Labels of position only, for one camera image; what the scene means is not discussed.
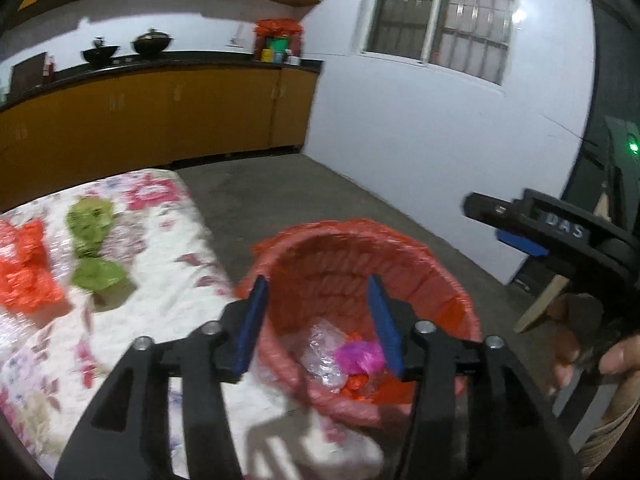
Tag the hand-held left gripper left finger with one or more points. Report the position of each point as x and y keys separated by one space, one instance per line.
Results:
x=252 y=320

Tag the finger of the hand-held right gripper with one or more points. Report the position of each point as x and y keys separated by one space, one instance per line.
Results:
x=492 y=209

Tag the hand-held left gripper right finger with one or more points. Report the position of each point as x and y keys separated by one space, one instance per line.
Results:
x=385 y=325

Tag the magenta plastic bag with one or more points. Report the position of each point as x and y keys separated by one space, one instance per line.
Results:
x=360 y=356

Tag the small orange plastic bag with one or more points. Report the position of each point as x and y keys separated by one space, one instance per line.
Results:
x=357 y=385

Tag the clear bubble wrap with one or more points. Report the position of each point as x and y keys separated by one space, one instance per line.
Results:
x=322 y=355

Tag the red plastic basket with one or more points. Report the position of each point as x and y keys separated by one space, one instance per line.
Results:
x=325 y=270

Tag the person's right forearm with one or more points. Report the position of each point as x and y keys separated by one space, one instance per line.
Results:
x=617 y=425

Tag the person's right hand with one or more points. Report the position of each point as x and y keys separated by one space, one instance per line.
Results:
x=575 y=330

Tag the wooden plank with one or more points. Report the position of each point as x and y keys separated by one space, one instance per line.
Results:
x=542 y=305

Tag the floral tablecloth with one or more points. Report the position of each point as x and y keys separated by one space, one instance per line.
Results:
x=150 y=280

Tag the light green plastic bag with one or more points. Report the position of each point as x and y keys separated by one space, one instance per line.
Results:
x=95 y=230

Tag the barred window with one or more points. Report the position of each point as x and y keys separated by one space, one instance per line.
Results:
x=440 y=15

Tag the wooden base cabinets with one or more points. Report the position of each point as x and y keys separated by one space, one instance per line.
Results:
x=150 y=120

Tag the white cup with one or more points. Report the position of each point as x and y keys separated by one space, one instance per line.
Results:
x=292 y=60

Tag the black kitchen countertop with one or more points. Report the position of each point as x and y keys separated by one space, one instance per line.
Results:
x=200 y=62

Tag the green box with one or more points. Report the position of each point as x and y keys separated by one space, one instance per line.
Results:
x=275 y=50

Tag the red bag on rack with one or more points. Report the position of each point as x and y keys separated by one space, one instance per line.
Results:
x=280 y=27

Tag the black wok with lid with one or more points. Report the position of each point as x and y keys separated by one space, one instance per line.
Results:
x=150 y=44
x=100 y=54

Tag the red sauce bottle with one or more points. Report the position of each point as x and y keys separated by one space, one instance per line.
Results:
x=49 y=70

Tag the dark cutting board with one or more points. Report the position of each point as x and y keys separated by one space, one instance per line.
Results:
x=27 y=72

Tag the wall socket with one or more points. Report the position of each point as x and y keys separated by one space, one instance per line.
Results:
x=235 y=41

